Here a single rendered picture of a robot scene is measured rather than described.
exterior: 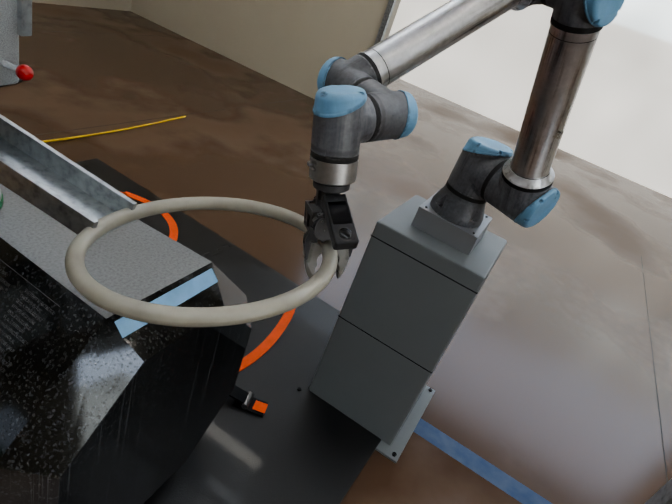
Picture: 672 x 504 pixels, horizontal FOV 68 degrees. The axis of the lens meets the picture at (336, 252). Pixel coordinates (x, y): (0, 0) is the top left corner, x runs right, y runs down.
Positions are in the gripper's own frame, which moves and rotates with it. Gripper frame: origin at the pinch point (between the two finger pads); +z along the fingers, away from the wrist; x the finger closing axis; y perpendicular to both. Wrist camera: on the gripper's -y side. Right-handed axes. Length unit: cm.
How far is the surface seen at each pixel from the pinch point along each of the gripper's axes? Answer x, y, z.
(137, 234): 38, 39, 8
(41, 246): 58, 30, 5
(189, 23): -8, 658, 9
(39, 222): 59, 40, 4
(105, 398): 44, 0, 26
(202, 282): 23.2, 24.7, 14.7
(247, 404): 6, 56, 90
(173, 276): 29.9, 22.9, 11.4
